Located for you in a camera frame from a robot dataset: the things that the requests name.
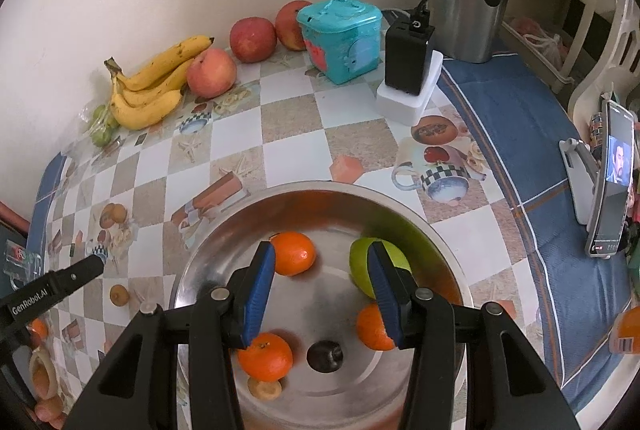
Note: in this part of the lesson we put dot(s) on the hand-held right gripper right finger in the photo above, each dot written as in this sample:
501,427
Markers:
385,295

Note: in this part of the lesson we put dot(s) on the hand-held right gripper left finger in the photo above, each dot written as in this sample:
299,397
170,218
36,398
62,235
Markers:
257,295

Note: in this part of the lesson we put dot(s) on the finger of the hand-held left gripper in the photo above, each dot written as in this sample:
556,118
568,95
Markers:
55,285

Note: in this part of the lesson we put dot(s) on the orange tangerine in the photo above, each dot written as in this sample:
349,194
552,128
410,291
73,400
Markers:
267,357
372,327
295,255

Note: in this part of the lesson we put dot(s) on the green apple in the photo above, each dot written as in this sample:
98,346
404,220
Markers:
362,260

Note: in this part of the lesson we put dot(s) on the dark plum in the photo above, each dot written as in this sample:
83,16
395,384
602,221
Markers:
325,355

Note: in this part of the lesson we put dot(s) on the round steel basin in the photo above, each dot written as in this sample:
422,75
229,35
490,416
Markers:
320,215

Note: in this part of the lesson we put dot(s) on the clear bag of green fruits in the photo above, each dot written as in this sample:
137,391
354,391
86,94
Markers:
102,127

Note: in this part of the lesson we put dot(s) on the clear glass mug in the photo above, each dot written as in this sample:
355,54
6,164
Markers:
22,262

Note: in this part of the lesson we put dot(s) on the pink tube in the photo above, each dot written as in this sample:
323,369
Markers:
10,214

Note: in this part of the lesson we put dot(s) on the checkered printed tablecloth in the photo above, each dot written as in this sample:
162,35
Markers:
280,120

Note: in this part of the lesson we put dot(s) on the white box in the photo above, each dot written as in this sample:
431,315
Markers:
405,107

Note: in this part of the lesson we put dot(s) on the yellow banana bunch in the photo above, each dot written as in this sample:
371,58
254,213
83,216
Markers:
145,100

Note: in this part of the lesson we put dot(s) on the white phone stand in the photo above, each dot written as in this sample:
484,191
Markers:
580,190

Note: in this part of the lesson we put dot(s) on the pale red apple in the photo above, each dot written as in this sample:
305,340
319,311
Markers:
211,72

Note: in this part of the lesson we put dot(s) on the smartphone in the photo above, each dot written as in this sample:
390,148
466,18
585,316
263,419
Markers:
607,210

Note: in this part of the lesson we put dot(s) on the orange packet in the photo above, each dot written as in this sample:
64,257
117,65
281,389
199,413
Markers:
627,330

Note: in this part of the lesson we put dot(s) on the teal plastic container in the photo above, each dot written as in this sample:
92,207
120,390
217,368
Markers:
340,40

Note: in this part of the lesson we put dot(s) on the plastic bag with fruit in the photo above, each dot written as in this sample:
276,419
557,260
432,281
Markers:
542,42

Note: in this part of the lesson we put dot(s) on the white chair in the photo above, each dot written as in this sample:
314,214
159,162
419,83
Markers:
627,35

